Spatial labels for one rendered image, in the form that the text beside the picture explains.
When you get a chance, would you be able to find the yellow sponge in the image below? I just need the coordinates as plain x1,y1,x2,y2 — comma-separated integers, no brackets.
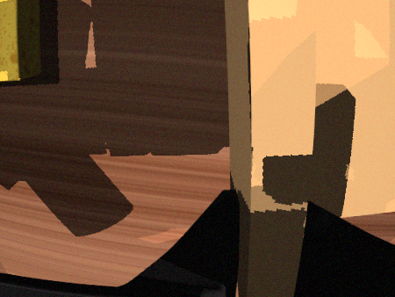
0,0,41,82

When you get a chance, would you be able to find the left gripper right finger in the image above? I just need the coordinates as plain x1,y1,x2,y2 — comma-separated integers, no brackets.
294,200,395,297

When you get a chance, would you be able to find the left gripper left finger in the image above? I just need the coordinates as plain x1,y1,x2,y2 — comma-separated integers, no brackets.
0,190,240,297

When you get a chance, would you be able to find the tan wooden tray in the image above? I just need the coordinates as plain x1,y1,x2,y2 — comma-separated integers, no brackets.
225,0,395,297

